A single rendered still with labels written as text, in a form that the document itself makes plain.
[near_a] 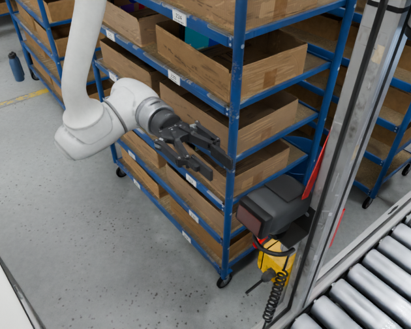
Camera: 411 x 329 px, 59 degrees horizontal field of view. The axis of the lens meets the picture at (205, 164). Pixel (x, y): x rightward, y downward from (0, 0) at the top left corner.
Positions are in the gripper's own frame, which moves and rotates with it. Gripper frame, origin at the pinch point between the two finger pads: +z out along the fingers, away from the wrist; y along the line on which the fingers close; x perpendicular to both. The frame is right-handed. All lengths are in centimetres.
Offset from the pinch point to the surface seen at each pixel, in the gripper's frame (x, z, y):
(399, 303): 20, 43, 17
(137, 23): -7, -65, 21
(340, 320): 20.0, 37.1, 4.0
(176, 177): 54, -49, 21
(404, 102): 36, -8, 121
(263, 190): -14.0, 21.9, -8.1
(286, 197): -14.1, 25.1, -6.5
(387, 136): 57, -10, 122
